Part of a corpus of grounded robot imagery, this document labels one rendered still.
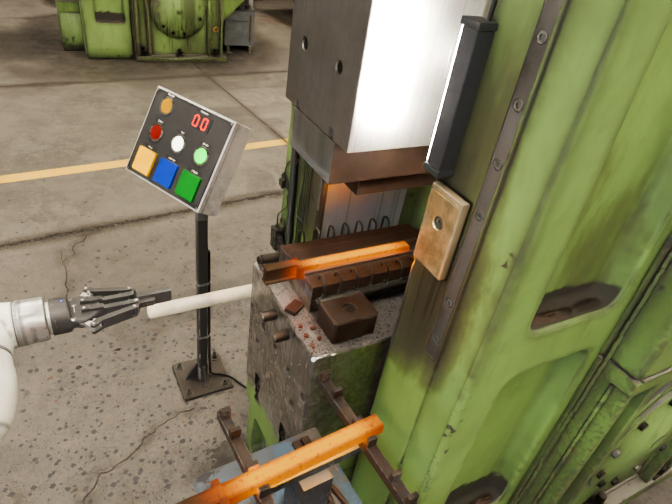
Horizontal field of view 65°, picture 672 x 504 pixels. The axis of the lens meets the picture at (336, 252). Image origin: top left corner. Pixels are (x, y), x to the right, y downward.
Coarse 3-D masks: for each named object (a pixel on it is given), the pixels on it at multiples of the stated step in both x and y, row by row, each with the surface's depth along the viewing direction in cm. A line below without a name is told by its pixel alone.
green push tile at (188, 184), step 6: (186, 174) 152; (192, 174) 151; (180, 180) 153; (186, 180) 152; (192, 180) 151; (198, 180) 150; (180, 186) 153; (186, 186) 152; (192, 186) 151; (198, 186) 150; (174, 192) 154; (180, 192) 153; (186, 192) 152; (192, 192) 151; (186, 198) 152; (192, 198) 151
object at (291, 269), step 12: (348, 252) 136; (360, 252) 137; (372, 252) 138; (384, 252) 139; (264, 264) 126; (276, 264) 126; (288, 264) 127; (300, 264) 128; (312, 264) 130; (324, 264) 131; (264, 276) 126; (276, 276) 127; (288, 276) 129; (300, 276) 128
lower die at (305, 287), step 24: (312, 240) 144; (336, 240) 145; (360, 240) 145; (384, 240) 147; (408, 240) 147; (336, 264) 133; (360, 264) 136; (384, 264) 137; (408, 264) 139; (312, 288) 125; (336, 288) 129
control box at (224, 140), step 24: (168, 96) 158; (144, 120) 163; (168, 120) 158; (192, 120) 153; (216, 120) 149; (144, 144) 162; (168, 144) 157; (192, 144) 153; (216, 144) 149; (240, 144) 152; (192, 168) 152; (216, 168) 148; (168, 192) 156; (216, 192) 153
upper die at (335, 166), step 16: (304, 128) 115; (304, 144) 116; (320, 144) 109; (336, 144) 104; (320, 160) 110; (336, 160) 106; (352, 160) 108; (368, 160) 110; (384, 160) 113; (400, 160) 115; (416, 160) 117; (336, 176) 109; (352, 176) 111; (368, 176) 113; (384, 176) 115
